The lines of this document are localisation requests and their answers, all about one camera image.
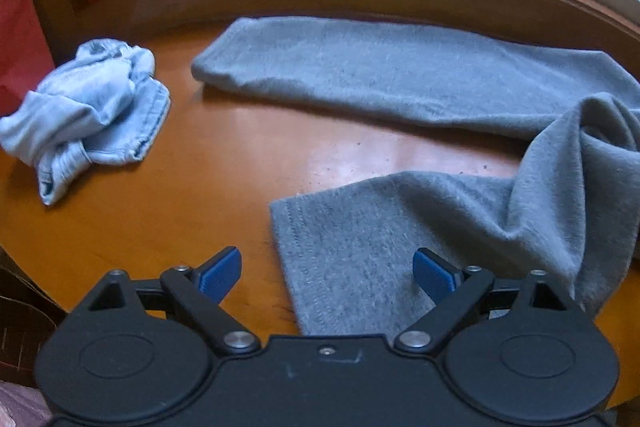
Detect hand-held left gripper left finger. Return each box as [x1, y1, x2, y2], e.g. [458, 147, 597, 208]
[87, 246, 261, 356]

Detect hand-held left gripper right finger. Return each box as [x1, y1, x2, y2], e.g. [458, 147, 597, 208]
[394, 248, 581, 355]

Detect grey sweatpants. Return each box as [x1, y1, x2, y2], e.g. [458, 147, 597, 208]
[191, 17, 640, 338]

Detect light blue denim garment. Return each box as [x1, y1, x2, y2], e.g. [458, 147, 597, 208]
[0, 38, 171, 206]

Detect red bag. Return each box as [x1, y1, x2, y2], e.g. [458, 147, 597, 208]
[0, 0, 57, 118]

